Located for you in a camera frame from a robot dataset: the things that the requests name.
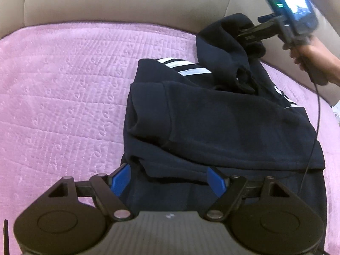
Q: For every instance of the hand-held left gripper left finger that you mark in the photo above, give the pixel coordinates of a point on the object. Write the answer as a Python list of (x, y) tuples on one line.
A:
[(120, 178)]

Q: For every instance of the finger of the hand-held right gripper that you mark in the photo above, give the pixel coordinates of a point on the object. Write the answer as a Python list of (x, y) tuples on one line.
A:
[(255, 33)]

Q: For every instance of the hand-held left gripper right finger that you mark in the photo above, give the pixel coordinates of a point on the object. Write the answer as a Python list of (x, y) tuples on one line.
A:
[(215, 179)]

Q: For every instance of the navy hoodie with white stripes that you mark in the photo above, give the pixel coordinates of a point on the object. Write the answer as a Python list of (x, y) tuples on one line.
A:
[(212, 117)]

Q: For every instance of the person's right hand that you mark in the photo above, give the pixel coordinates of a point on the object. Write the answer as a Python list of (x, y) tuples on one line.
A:
[(314, 55)]

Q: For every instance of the pink quilted bedspread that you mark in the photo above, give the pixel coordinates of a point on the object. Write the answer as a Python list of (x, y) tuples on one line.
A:
[(66, 90)]

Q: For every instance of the beige leather headboard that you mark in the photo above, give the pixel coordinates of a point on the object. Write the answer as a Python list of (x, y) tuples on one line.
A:
[(138, 0)]

